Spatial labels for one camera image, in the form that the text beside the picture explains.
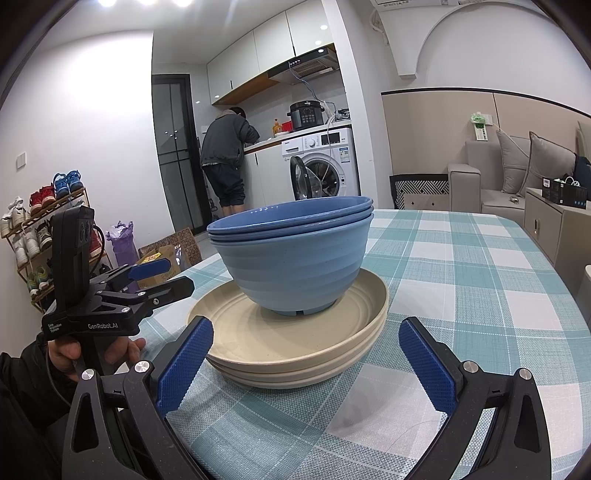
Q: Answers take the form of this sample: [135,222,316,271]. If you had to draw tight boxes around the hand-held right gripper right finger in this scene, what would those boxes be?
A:
[398,316,552,480]

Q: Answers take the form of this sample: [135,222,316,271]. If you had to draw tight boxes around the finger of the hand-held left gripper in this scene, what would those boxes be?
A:
[90,258,171,292]
[95,276,195,320]

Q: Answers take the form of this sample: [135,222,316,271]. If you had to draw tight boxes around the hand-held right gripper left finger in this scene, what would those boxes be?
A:
[61,315,215,480]

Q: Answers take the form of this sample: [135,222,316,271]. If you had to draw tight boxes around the cream plate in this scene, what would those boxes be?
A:
[217,332,384,390]
[210,314,387,381]
[186,268,389,370]

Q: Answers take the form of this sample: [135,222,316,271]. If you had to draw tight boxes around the person's left forearm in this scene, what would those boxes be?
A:
[0,332,85,480]

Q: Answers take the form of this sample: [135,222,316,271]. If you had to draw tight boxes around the person's left hand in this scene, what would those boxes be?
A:
[48,336,147,384]

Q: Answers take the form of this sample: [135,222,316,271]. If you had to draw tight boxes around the purple bag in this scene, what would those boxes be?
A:
[106,222,140,267]

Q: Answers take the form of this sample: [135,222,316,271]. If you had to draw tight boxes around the patterned cardboard box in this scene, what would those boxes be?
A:
[154,227,200,273]

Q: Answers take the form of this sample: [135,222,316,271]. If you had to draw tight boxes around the teal checked tablecloth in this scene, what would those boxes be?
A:
[139,209,591,480]

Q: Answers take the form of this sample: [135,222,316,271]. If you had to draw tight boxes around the wooden shoe rack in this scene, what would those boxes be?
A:
[0,187,114,305]

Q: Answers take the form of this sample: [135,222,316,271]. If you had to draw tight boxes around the shoe rack with shoes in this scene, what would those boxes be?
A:
[0,171,110,296]

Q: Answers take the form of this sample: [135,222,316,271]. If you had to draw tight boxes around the white kitchen counter cabinet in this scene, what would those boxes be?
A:
[244,138,284,208]

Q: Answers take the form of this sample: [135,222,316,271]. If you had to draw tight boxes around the black patterned chair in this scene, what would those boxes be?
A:
[389,173,451,210]

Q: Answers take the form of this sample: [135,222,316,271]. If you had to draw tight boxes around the grey sofa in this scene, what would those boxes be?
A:
[448,122,591,217]

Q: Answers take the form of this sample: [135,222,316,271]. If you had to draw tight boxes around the grey cabinet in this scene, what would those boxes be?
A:
[523,187,591,266]

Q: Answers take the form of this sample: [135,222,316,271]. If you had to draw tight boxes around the black pressure cooker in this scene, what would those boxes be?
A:
[287,100,327,133]

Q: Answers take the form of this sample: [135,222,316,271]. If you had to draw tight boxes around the white washing machine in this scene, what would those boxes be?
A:
[281,127,361,202]

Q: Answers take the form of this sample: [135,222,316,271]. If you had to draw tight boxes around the grey pillow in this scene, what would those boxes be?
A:
[519,131,578,199]
[496,129,532,195]

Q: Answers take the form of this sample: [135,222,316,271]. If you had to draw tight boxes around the dark cloth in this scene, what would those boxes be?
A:
[573,154,591,190]

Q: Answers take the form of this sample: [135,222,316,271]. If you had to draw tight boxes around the steel range hood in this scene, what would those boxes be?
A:
[269,46,340,86]

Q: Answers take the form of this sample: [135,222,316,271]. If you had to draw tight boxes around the white green wall fixture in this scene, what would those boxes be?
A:
[468,112,493,140]

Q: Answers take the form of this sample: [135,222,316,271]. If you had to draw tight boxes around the white wall cabinets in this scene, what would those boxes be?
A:
[206,4,345,107]

